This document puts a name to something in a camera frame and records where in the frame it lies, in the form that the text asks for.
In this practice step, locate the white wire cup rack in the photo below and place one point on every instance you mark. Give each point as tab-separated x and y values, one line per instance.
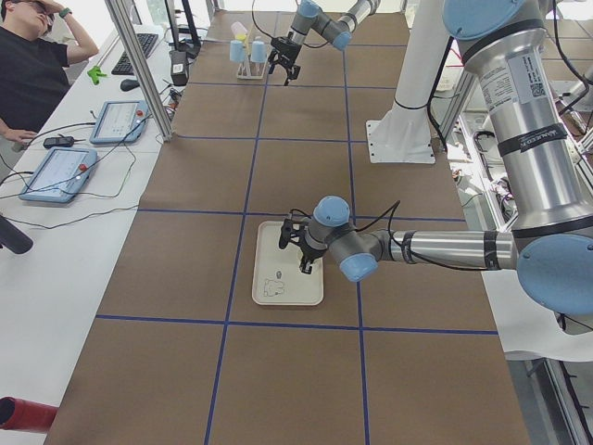
249	54

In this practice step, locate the blue teach pendant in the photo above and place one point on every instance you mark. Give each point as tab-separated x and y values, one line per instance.
119	121
60	176

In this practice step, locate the red cylinder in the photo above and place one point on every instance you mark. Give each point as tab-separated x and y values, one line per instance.
26	416

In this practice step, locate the light blue plastic cup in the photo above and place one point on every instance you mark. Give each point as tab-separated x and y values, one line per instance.
237	52

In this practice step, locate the black computer mouse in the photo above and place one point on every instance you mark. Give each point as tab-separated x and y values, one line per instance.
127	85

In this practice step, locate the pink plastic cup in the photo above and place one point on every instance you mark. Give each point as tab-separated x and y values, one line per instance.
238	28

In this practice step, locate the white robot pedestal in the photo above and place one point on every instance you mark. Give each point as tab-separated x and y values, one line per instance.
403	134

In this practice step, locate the near blue teach pendant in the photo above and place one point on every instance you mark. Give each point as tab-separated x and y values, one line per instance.
60	176

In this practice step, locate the operator left hand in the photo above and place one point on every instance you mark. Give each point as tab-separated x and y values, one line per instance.
23	137

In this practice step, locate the black box with label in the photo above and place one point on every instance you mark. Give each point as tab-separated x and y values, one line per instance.
179	68

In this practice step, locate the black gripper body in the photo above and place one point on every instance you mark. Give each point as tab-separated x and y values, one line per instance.
309	253
288	54

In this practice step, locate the cream plastic tray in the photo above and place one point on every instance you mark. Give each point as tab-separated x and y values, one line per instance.
277	279

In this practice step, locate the black monitor stand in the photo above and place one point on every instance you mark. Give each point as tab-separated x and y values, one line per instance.
188	40

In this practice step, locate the aluminium frame post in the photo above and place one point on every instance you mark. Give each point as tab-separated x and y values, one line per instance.
120	17

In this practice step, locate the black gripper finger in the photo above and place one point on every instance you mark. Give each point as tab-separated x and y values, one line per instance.
292	73
285	234
273	61
307	262

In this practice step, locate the seated operator in black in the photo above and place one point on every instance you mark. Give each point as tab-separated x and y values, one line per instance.
33	77

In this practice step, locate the black handheld device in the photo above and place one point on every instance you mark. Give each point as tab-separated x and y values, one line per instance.
60	141

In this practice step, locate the operator right hand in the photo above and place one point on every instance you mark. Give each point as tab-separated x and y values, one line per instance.
52	6

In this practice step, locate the green plastic clamp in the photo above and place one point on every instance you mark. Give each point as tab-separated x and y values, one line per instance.
96	74

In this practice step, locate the far blue teach pendant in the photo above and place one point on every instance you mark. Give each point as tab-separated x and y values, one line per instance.
119	121

